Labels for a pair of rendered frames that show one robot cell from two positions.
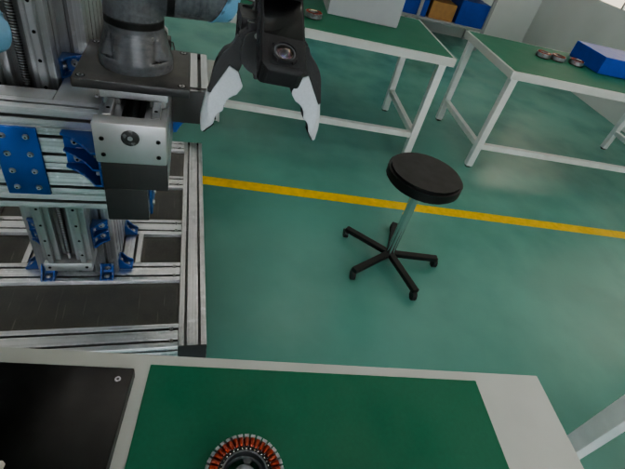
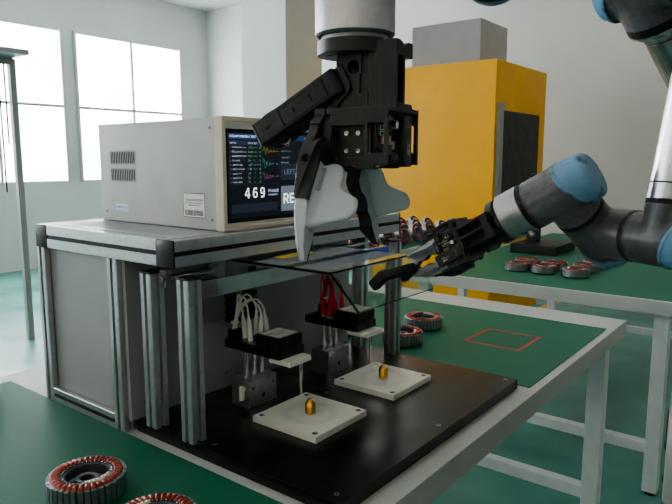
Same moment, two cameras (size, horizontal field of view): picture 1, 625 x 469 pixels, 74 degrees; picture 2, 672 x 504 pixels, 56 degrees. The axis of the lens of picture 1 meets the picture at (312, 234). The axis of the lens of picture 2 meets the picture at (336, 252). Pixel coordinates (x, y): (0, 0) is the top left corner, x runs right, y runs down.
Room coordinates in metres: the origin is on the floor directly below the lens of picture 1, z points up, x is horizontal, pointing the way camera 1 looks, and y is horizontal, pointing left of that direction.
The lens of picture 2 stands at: (0.97, -0.29, 1.24)
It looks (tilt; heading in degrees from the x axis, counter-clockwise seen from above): 8 degrees down; 142
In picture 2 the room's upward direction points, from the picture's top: straight up
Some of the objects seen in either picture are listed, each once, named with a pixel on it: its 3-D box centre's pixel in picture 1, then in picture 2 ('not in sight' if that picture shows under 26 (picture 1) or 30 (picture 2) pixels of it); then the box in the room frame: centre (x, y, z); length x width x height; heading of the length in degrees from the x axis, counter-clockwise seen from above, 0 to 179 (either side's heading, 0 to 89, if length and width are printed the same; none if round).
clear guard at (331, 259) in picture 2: not in sight; (325, 272); (0.05, 0.41, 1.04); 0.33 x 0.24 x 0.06; 14
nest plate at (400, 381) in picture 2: not in sight; (383, 379); (0.01, 0.60, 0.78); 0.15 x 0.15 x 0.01; 14
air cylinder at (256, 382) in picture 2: not in sight; (254, 387); (-0.07, 0.33, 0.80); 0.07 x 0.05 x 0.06; 104
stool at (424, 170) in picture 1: (408, 221); not in sight; (1.66, -0.43, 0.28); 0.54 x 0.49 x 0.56; 14
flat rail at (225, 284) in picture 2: not in sight; (310, 267); (-0.06, 0.45, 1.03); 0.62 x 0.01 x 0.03; 104
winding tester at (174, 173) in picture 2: not in sight; (237, 171); (-0.28, 0.41, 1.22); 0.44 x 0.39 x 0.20; 104
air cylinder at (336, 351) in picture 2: not in sight; (330, 357); (-0.13, 0.56, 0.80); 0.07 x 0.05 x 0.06; 104
